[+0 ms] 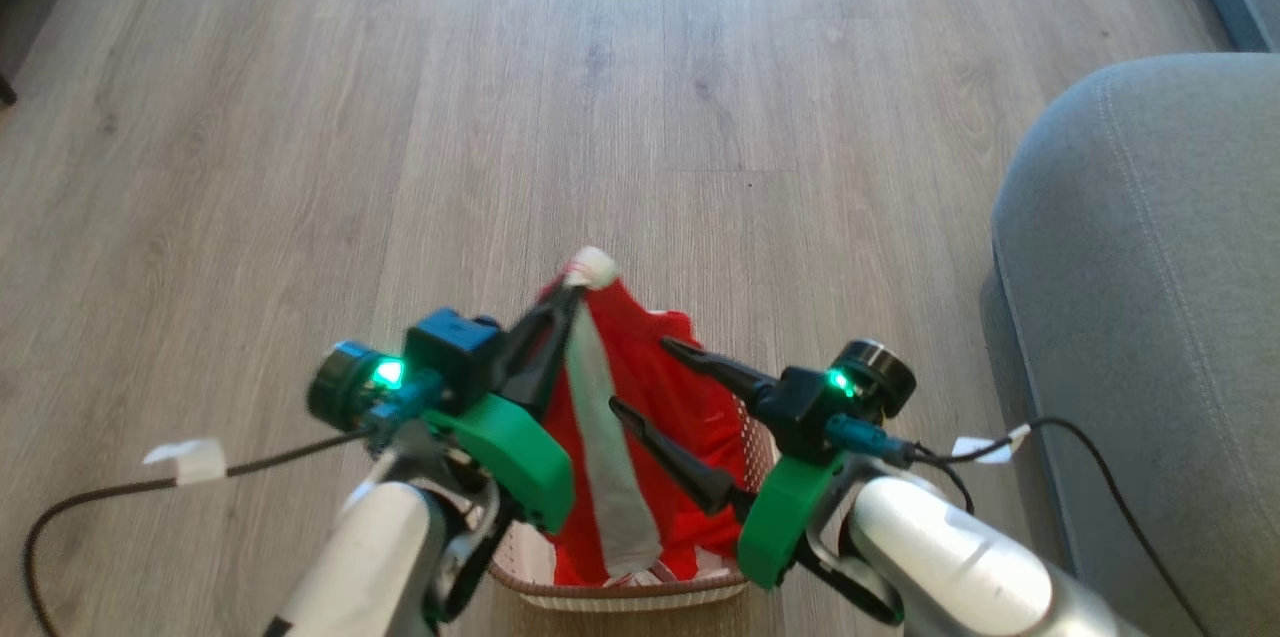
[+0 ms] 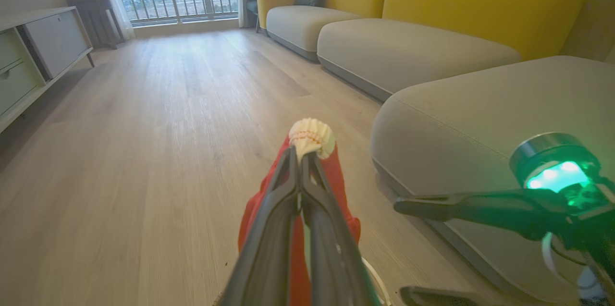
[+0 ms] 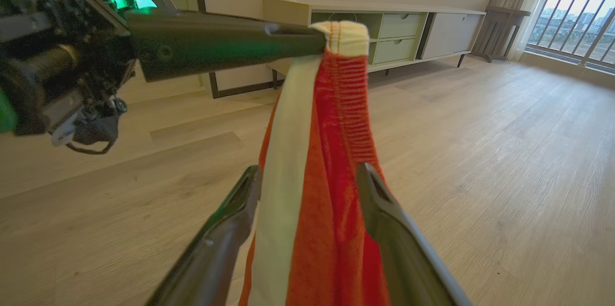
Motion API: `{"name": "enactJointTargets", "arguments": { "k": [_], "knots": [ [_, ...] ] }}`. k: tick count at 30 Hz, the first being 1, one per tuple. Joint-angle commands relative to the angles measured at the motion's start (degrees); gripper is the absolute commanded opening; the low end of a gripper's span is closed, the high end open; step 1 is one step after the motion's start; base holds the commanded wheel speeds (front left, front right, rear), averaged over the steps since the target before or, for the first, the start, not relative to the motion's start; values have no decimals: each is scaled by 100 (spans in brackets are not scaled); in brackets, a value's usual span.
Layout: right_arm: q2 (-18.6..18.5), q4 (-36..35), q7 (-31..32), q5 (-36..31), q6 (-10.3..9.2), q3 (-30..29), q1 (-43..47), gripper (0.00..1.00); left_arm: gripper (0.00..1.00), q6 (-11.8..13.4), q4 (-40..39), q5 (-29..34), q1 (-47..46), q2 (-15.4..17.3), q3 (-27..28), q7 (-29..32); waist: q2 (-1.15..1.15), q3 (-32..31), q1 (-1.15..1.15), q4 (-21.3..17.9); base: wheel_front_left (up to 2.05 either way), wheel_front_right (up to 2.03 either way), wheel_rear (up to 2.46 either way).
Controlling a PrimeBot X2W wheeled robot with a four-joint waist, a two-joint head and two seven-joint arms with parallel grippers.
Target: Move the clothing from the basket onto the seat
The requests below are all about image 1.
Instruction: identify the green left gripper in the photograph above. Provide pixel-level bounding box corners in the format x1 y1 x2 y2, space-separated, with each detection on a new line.
307 288 587 533

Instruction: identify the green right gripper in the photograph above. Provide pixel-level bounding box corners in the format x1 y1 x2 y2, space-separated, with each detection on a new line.
608 336 917 591

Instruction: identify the red clothing with grey stripe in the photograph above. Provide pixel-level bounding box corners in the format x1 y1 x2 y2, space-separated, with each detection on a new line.
535 246 763 589

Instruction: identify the cream perforated laundry basket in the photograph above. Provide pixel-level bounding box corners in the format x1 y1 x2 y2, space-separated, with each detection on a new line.
487 395 778 614

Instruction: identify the grey sofa with yellow back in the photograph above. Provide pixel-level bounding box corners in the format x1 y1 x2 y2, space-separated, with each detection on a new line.
980 52 1280 637

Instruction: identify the white tape tag right cable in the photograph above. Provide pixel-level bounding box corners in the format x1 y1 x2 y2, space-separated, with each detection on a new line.
950 424 1032 466

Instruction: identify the white tape tag cable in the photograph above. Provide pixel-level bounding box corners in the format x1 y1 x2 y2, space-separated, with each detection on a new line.
950 424 1032 466
143 437 229 487

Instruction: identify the white tape tag left cable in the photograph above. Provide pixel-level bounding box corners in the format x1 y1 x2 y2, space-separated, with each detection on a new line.
143 437 229 487

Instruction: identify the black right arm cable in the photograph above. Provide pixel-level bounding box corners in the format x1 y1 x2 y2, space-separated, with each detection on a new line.
895 417 1216 637

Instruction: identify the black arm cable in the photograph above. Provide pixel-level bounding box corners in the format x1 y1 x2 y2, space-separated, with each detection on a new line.
22 425 386 637
895 417 1216 637

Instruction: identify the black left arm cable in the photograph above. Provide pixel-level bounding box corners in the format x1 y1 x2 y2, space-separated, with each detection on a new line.
22 425 386 637

